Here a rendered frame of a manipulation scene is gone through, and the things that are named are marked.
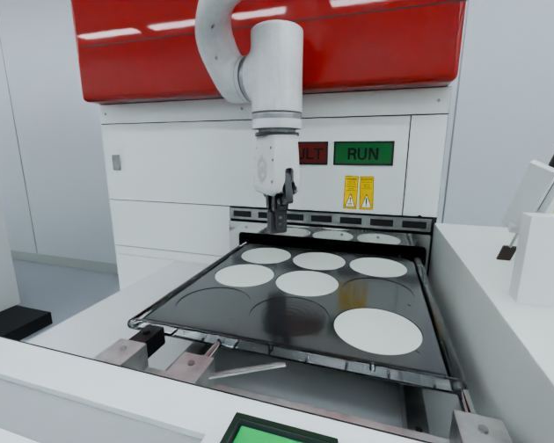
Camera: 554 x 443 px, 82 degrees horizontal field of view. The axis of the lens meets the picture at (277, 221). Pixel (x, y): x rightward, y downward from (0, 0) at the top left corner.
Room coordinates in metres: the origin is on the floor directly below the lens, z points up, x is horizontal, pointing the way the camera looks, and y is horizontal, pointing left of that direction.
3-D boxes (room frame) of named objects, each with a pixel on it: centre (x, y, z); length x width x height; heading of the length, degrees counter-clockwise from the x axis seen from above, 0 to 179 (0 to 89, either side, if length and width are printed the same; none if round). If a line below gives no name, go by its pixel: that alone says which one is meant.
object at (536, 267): (0.30, -0.25, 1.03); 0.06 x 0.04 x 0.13; 162
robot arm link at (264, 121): (0.56, 0.00, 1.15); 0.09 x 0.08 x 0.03; 23
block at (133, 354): (0.27, 0.17, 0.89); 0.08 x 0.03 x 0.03; 162
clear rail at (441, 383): (0.30, 0.01, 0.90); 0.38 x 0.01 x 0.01; 72
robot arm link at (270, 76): (0.56, 0.00, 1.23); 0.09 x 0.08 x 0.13; 57
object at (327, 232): (0.68, -0.10, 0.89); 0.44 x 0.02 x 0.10; 72
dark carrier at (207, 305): (0.48, -0.05, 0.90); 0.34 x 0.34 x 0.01; 72
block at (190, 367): (0.24, 0.09, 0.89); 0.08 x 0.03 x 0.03; 162
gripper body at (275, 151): (0.56, 0.00, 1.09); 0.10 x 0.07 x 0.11; 23
